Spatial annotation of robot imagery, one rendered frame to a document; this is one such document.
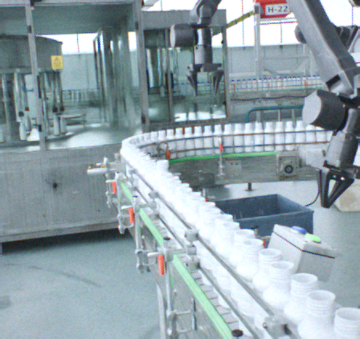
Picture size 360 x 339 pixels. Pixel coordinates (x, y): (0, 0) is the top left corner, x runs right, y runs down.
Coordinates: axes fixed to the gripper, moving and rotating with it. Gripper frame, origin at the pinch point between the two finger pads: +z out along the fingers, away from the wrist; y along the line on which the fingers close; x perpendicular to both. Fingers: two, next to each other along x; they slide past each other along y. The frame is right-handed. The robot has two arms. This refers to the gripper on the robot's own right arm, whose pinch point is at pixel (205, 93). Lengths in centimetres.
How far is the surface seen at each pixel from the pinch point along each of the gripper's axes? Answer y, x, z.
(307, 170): -94, -112, 51
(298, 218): -36, -9, 47
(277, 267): 16, 87, 25
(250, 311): 18, 79, 35
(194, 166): -31, -129, 45
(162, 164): 15.1, 1.0, 21.2
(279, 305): 18, 91, 29
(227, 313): 18, 68, 41
